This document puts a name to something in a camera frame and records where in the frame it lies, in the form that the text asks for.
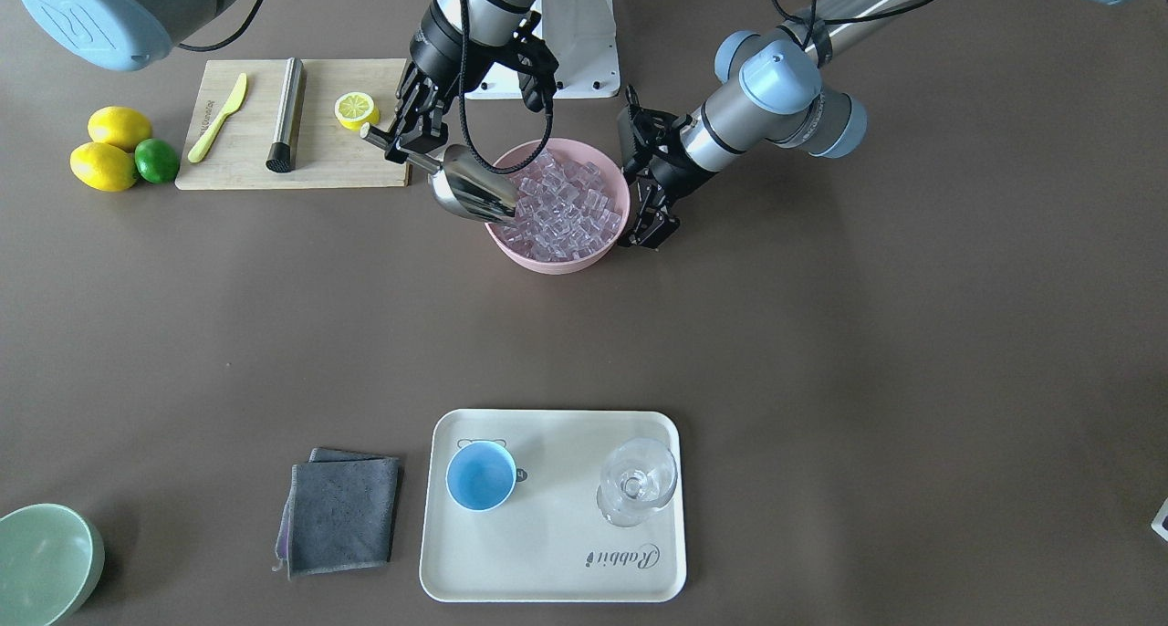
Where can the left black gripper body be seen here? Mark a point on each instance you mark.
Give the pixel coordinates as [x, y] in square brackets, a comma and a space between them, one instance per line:
[672, 168]

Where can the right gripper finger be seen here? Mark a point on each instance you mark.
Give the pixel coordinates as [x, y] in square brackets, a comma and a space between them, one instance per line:
[431, 132]
[408, 128]

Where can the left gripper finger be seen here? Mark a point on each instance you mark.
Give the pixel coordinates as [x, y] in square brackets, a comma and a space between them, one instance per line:
[642, 210]
[649, 229]

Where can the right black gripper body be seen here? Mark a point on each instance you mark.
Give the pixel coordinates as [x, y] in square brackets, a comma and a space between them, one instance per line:
[437, 58]

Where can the steel ice scoop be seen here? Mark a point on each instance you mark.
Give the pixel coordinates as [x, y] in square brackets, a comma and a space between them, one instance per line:
[464, 187]

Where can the pink bowl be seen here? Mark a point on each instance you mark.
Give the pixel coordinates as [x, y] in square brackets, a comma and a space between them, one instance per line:
[616, 184]

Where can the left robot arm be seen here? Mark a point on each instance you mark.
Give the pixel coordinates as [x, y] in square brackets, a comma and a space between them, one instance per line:
[770, 91]

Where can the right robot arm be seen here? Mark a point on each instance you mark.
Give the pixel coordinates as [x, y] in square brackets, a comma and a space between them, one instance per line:
[131, 34]

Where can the clear ice cubes pile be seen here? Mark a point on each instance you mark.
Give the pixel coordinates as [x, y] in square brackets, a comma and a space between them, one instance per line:
[564, 211]

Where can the blue cup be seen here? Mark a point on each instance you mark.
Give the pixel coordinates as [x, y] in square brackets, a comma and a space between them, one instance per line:
[481, 475]

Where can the half lemon slice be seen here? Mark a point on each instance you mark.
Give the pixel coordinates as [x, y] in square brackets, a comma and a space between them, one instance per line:
[354, 109]

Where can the bamboo cutting board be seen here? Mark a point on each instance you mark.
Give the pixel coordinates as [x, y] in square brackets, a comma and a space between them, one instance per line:
[326, 156]

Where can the steel muddler black tip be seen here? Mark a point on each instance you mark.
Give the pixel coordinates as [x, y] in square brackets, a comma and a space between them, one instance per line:
[282, 151]

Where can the yellow plastic knife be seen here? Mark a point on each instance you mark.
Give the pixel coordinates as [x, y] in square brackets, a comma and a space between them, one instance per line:
[232, 104]

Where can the clear wine glass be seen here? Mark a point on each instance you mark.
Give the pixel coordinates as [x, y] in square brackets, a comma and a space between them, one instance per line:
[637, 480]

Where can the green lime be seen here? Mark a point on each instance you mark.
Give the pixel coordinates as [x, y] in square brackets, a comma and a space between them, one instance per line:
[156, 161]

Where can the yellow lemon upper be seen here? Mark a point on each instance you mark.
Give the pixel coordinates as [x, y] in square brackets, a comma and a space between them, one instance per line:
[120, 126]

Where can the yellow lemon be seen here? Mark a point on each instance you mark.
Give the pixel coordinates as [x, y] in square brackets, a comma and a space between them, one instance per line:
[120, 126]
[103, 167]

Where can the cream serving tray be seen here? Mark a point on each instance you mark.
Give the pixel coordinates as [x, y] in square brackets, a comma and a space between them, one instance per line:
[548, 542]

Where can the yellow lemon lower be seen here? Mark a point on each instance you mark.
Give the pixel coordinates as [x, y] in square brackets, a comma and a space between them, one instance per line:
[103, 167]

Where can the grey folded cloth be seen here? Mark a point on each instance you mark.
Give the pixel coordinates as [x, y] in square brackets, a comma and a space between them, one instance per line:
[339, 514]

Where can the mint green bowl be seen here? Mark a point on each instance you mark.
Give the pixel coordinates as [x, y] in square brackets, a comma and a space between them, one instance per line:
[51, 561]

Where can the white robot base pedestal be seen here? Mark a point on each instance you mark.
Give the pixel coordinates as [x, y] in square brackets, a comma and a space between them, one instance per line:
[581, 35]

